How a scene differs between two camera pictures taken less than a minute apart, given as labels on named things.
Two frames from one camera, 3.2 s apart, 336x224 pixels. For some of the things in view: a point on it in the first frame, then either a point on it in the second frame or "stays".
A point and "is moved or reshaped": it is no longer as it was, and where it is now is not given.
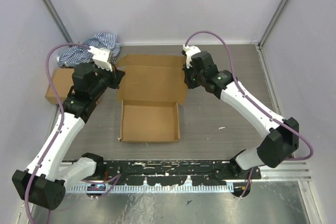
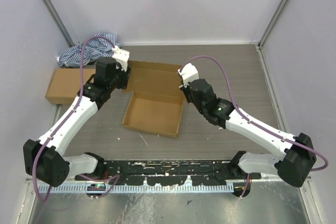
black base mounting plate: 174,172 stays
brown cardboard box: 62,80 stays
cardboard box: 149,88 is moved or reshaped
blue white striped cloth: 72,56 stays
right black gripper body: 193,79 -> 187,93
